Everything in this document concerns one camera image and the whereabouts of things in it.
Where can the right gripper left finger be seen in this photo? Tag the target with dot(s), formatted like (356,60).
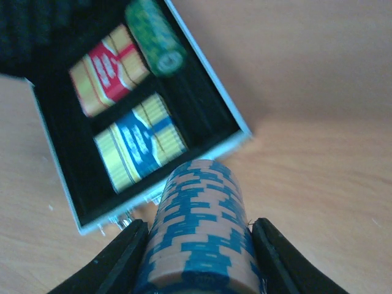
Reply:
(114,269)

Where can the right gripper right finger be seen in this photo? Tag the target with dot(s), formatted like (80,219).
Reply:
(285,268)

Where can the blue playing card deck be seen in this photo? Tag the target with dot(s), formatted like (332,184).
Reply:
(139,143)

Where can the red playing card deck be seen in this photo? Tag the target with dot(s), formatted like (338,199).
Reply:
(106,74)

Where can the green poker chip stack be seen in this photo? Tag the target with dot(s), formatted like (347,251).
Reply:
(160,46)

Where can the aluminium poker case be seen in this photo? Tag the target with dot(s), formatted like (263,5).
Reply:
(42,40)

